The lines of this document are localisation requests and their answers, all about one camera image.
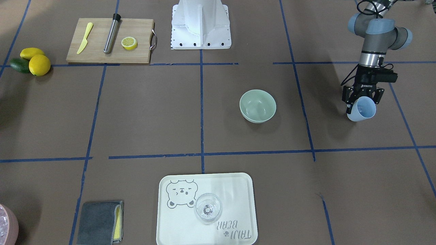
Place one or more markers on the yellow plastic knife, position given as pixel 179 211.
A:
pixel 84 41

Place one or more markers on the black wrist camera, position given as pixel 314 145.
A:
pixel 387 76

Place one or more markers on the cream bear tray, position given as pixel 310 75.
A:
pixel 177 223

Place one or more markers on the lemon half slice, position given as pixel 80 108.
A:
pixel 129 43

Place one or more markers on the yellow lemon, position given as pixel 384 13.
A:
pixel 39 65

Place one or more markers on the light blue cup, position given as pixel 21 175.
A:
pixel 363 108

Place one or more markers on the steel muddler black cap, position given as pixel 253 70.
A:
pixel 116 19

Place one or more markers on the yellow mango fruit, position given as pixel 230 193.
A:
pixel 29 53

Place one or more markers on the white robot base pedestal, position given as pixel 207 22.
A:
pixel 200 24

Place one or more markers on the wooden cutting board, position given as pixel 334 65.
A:
pixel 140 29

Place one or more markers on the grey folded cloth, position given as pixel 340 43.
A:
pixel 101 223

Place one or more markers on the pink bowl with ice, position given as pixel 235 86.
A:
pixel 9 226

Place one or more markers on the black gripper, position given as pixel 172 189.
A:
pixel 367 82

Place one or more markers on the green bowl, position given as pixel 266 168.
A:
pixel 257 106

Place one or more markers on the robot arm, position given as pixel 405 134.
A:
pixel 380 35

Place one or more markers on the green avocado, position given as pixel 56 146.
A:
pixel 20 65

